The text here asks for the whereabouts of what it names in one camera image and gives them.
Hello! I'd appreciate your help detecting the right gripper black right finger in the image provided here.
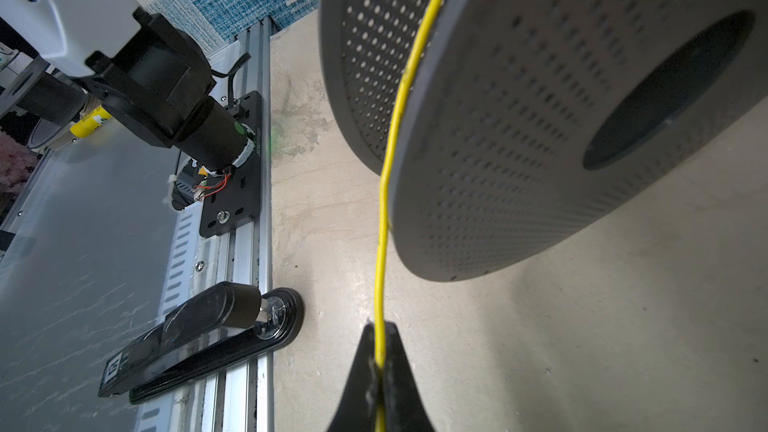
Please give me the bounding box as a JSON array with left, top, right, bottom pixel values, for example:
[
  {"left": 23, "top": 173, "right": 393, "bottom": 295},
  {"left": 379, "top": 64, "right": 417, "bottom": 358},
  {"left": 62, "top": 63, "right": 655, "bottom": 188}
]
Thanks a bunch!
[{"left": 382, "top": 322, "right": 435, "bottom": 432}]

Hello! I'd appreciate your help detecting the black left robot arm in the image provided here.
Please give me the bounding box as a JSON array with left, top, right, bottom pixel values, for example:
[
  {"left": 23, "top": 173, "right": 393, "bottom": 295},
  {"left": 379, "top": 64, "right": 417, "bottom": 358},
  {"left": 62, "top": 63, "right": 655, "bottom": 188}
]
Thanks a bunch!
[{"left": 1, "top": 0, "right": 259, "bottom": 173}]

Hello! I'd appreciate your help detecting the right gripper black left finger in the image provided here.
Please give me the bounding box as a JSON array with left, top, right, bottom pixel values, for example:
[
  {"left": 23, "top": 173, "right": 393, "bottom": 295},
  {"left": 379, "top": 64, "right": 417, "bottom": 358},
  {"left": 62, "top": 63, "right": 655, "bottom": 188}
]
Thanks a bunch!
[{"left": 327, "top": 323, "right": 380, "bottom": 432}]

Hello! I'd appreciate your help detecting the grey perforated cable spool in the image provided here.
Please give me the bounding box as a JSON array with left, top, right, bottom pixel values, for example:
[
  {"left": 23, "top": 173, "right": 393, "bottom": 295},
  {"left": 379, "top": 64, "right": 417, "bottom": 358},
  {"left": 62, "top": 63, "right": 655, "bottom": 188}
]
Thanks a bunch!
[{"left": 319, "top": 0, "right": 768, "bottom": 283}]

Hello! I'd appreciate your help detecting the yellow cable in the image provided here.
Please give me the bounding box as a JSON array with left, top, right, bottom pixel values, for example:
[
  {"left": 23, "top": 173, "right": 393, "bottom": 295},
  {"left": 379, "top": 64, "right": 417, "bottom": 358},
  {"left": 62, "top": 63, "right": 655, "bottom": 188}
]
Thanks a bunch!
[{"left": 373, "top": 0, "right": 466, "bottom": 432}]

